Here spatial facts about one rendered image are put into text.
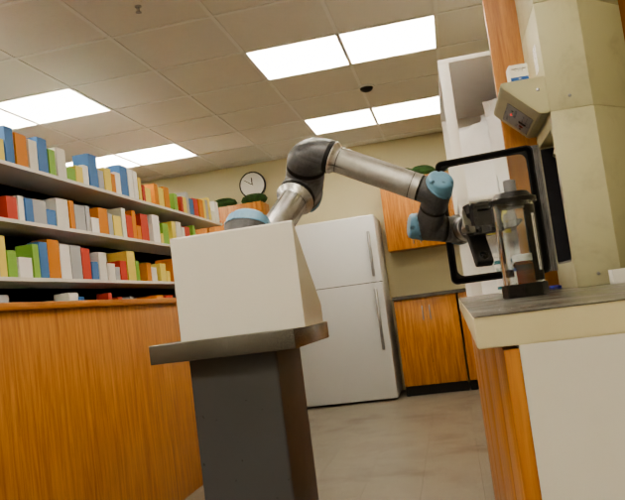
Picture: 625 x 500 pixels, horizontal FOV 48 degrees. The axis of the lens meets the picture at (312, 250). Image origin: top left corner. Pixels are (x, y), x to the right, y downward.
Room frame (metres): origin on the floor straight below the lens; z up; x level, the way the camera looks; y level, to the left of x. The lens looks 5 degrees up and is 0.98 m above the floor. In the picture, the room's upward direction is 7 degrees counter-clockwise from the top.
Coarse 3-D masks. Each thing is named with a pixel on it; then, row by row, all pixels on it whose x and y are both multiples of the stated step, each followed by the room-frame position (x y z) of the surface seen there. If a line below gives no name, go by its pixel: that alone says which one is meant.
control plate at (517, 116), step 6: (510, 108) 1.99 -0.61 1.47; (504, 114) 2.08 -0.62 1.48; (516, 114) 2.00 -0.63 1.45; (522, 114) 1.96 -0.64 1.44; (510, 120) 2.10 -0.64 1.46; (516, 120) 2.06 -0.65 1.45; (528, 120) 1.98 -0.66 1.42; (516, 126) 2.12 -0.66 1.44; (522, 126) 2.07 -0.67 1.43; (528, 126) 2.03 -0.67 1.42
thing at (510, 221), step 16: (496, 208) 1.60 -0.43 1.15; (512, 208) 1.57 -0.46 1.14; (496, 224) 1.61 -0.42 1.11; (512, 224) 1.57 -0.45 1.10; (512, 240) 1.58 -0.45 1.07; (528, 240) 1.57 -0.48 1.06; (512, 256) 1.58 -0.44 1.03; (528, 256) 1.57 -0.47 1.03; (512, 272) 1.58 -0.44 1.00; (528, 272) 1.57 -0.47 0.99
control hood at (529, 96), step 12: (504, 84) 1.86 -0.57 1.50; (516, 84) 1.86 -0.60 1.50; (528, 84) 1.85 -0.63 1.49; (540, 84) 1.85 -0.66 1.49; (504, 96) 1.92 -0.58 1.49; (516, 96) 1.86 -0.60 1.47; (528, 96) 1.85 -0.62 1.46; (540, 96) 1.85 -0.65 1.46; (504, 108) 2.03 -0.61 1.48; (516, 108) 1.95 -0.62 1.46; (528, 108) 1.88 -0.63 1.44; (540, 108) 1.85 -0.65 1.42; (504, 120) 2.15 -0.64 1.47; (540, 120) 1.93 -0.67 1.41; (528, 132) 2.09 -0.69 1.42
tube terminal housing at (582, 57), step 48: (576, 0) 1.82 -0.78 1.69; (528, 48) 2.04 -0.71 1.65; (576, 48) 1.83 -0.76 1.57; (624, 48) 1.93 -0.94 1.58; (576, 96) 1.83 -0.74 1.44; (624, 96) 1.91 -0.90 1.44; (576, 144) 1.83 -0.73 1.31; (624, 144) 1.89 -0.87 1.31; (576, 192) 1.84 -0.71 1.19; (624, 192) 1.86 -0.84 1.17; (576, 240) 1.84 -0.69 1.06; (624, 240) 1.84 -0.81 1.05
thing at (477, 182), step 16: (496, 160) 2.19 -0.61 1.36; (512, 160) 2.17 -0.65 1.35; (464, 176) 2.22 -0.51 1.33; (480, 176) 2.21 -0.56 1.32; (496, 176) 2.19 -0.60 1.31; (512, 176) 2.17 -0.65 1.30; (528, 176) 2.16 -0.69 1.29; (464, 192) 2.23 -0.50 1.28; (480, 192) 2.21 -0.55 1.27; (496, 192) 2.19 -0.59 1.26; (448, 208) 2.24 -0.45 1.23; (496, 240) 2.20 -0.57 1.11; (464, 256) 2.24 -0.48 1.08; (496, 256) 2.20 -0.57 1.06; (464, 272) 2.24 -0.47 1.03; (480, 272) 2.22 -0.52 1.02
